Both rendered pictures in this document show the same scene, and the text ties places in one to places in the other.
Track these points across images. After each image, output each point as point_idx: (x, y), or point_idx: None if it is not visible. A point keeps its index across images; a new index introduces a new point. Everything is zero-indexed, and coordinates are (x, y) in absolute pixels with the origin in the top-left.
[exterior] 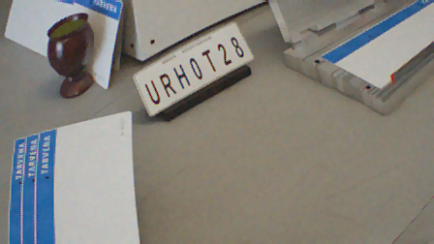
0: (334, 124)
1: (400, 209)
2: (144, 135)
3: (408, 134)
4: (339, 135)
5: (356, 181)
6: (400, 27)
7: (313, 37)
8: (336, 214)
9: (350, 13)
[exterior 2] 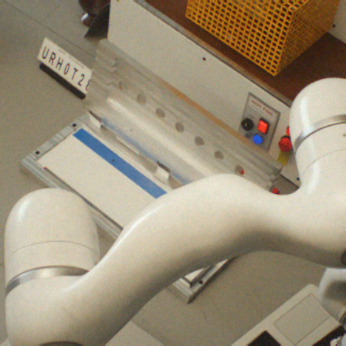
0: (18, 138)
1: None
2: (28, 59)
3: None
4: (5, 140)
5: None
6: (132, 186)
7: (97, 120)
8: None
9: (130, 143)
